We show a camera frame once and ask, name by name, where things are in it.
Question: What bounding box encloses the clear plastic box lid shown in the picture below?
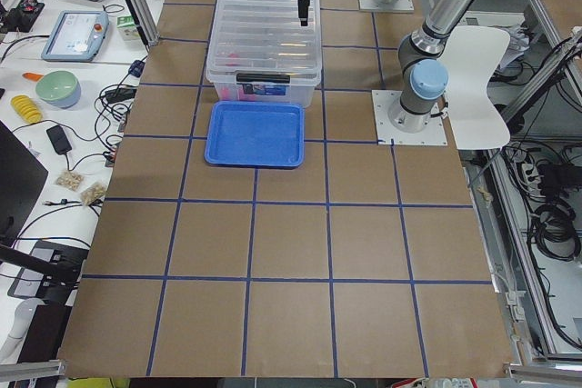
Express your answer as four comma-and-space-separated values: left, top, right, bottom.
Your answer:
206, 0, 323, 76

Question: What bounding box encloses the red block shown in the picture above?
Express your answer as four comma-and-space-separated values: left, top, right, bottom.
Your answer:
226, 53, 244, 66

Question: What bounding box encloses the clear plastic storage box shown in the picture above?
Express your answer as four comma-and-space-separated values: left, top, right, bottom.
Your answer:
205, 0, 324, 110

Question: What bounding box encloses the blue plastic tray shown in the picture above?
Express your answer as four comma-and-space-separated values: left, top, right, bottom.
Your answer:
205, 101, 305, 168

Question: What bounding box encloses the white chair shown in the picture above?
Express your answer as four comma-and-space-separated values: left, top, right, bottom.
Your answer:
438, 25, 510, 150

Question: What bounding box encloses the green white carton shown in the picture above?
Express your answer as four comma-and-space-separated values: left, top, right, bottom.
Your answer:
115, 15, 141, 41

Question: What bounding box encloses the near teach pendant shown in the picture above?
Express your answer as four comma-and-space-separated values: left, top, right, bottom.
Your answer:
41, 11, 109, 62

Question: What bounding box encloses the green bowl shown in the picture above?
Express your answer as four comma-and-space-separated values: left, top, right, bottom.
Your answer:
35, 70, 81, 109

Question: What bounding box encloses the black power adapter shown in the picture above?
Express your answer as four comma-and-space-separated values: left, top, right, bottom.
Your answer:
46, 125, 72, 155

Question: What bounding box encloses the yellow sliced toy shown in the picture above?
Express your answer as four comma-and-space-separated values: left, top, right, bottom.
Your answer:
10, 95, 43, 124

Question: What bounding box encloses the black box handle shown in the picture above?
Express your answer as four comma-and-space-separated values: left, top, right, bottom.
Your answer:
236, 72, 290, 84

